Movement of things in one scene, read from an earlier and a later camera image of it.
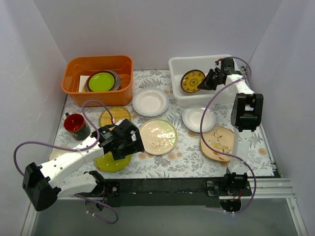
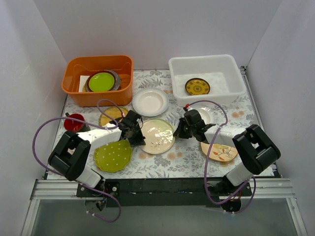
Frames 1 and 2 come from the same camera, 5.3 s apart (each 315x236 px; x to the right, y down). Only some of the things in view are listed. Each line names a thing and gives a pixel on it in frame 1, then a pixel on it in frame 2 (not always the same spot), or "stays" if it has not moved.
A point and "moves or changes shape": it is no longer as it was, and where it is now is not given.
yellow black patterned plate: [190, 79] moves or changes shape
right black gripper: [214, 77] → [185, 128]
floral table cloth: [179, 141] stays
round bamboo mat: [118, 113] stays
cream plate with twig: [158, 136] stays
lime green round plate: [101, 81] stays
